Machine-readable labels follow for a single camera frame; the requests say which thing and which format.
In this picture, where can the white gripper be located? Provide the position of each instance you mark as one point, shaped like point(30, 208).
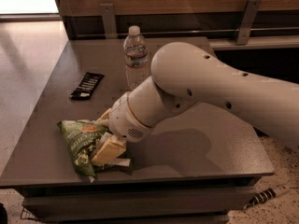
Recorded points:
point(125, 119)

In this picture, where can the green jalapeno chip bag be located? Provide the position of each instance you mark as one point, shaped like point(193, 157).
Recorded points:
point(82, 139)

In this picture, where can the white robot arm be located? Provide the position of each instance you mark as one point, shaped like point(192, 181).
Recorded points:
point(183, 75)

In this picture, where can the black snack bar wrapper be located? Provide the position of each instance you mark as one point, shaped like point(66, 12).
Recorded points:
point(88, 84)

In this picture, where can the clear plastic water bottle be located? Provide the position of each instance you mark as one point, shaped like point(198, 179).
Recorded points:
point(137, 57)

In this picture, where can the grey table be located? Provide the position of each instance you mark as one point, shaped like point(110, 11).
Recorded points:
point(193, 169)

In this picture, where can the black white striped floor object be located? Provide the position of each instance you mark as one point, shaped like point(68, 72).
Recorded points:
point(266, 195)

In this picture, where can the left metal bracket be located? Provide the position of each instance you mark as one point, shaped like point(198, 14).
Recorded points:
point(109, 20)

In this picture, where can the metal bracket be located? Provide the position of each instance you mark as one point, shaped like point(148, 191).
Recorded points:
point(109, 20)
point(248, 18)

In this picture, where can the right metal bracket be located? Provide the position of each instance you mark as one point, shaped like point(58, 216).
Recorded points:
point(248, 18)

